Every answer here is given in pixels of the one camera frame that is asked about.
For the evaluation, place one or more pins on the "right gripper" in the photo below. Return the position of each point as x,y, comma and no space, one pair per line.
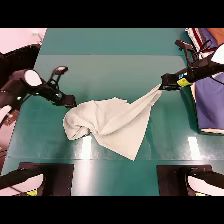
173,80

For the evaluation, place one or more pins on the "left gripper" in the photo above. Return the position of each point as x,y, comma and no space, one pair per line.
65,99

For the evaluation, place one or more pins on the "white T-shirt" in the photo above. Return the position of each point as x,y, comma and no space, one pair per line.
113,123

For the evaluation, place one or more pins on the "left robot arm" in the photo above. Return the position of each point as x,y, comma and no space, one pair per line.
18,85

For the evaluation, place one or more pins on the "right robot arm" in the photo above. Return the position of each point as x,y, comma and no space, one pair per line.
208,68

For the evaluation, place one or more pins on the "white striped garment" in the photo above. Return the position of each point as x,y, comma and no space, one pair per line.
194,36

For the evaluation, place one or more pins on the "blue garment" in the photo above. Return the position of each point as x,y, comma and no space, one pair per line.
207,39

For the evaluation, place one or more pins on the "orange garment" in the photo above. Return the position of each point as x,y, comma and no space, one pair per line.
217,34

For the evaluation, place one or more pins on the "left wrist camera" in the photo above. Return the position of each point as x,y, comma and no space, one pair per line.
55,76

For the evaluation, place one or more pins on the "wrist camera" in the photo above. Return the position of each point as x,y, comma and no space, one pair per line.
55,76
189,50

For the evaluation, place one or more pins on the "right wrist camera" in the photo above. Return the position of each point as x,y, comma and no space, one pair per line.
189,50

